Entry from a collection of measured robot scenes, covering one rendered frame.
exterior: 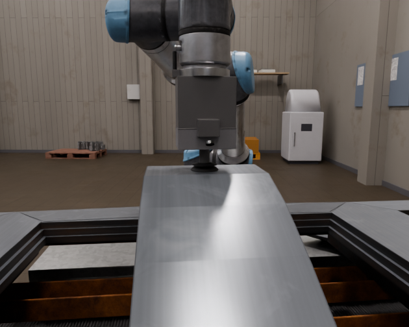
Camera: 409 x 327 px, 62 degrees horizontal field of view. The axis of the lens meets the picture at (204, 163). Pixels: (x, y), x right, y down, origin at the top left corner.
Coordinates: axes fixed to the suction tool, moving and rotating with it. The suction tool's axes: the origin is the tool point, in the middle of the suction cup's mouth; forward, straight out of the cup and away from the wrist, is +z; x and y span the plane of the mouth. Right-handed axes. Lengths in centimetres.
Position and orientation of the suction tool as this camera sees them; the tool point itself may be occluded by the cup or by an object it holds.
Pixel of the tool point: (204, 177)
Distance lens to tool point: 52.4
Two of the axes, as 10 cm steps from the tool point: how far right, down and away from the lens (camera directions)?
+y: 9.9, -0.2, 1.4
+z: 0.0, 9.9, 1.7
